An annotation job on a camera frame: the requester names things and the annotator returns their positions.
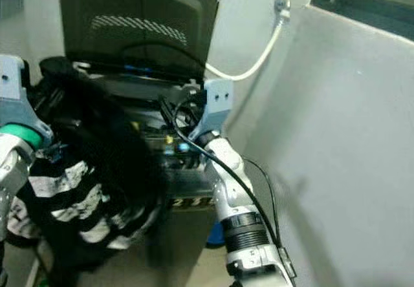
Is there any black white striped garment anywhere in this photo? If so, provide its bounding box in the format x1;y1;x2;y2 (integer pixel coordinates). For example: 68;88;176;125
6;57;167;282

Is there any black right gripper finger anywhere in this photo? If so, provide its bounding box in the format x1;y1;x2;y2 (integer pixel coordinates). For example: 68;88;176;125
158;96;179;127

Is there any metal wall water tap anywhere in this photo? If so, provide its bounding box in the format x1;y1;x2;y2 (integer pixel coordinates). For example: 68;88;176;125
274;0;300;21

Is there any grey top-load washing machine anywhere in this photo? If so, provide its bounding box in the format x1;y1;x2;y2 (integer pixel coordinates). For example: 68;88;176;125
65;74;228;287

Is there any white water inlet hose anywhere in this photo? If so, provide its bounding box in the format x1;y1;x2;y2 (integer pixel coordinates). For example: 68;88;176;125
203;21;287;83

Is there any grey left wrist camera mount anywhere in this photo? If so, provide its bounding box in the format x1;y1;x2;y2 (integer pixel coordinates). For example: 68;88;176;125
0;54;54;148

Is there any dark window frame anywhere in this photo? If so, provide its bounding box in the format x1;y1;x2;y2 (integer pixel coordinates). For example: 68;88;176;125
310;0;414;43

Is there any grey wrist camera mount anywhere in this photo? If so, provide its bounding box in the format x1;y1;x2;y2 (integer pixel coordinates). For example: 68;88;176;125
0;54;54;148
203;78;236;134

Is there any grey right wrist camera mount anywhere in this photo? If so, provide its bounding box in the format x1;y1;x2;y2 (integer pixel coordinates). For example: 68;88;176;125
203;78;236;134

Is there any dark tinted washer lid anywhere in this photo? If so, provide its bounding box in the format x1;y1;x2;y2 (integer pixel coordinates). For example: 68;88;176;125
56;0;223;82

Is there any black washer control panel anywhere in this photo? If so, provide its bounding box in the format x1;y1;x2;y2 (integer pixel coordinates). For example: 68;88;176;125
158;124;211;174

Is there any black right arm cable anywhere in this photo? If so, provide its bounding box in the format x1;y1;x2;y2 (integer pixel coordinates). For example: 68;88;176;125
170;97;284;249

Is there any blue plastic bucket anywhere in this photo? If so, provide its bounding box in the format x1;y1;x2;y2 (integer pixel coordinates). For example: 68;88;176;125
205;218;225;247

